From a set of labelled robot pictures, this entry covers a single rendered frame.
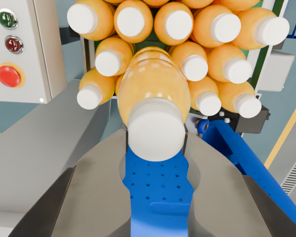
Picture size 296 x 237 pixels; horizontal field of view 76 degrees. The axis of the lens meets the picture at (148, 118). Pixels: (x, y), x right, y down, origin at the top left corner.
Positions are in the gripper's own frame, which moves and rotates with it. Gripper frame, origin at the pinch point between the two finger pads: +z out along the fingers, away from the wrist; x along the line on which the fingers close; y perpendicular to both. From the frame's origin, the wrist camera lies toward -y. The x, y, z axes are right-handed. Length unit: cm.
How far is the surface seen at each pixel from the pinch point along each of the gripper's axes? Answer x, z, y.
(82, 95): -11.7, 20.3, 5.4
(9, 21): -21.0, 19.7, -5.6
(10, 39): -21.5, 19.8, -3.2
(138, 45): -3.0, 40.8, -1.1
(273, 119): 108, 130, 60
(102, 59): -7.9, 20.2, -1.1
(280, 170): 135, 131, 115
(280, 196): 59, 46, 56
